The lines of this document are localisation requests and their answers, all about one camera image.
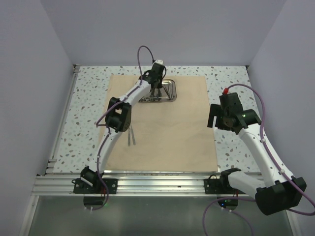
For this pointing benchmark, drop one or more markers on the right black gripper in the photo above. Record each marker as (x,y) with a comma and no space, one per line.
(215,111)

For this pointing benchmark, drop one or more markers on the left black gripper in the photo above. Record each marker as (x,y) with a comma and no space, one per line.
(159,85)

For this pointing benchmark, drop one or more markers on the beige surgical cloth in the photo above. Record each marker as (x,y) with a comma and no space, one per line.
(170,136)

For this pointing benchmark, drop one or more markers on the steel surgical scissors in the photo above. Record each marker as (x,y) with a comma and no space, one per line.
(155,95)

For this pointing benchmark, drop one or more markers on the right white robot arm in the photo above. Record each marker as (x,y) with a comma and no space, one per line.
(279,189)

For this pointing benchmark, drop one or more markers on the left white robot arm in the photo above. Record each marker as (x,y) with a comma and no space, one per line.
(118,120)

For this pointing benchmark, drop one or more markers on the steel instrument tray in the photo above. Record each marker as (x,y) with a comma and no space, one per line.
(164,96)

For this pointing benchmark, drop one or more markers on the steel forceps in tray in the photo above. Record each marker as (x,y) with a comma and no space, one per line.
(145,99)

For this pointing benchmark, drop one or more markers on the thin steel probe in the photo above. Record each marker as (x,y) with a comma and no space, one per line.
(168,91)

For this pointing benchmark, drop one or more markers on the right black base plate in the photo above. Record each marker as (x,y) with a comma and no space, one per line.
(213,185)

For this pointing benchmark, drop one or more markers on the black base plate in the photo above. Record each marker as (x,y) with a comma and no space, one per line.
(213,185)
(80,187)

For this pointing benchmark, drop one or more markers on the aluminium front rail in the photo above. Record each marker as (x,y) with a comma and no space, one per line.
(129,184)

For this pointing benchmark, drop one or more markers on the aluminium rail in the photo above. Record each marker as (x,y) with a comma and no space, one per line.
(129,184)
(52,159)

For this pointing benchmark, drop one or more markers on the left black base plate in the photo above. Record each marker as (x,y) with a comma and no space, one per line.
(80,187)

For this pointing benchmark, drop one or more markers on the aluminium left side rail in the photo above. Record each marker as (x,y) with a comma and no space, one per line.
(52,159)

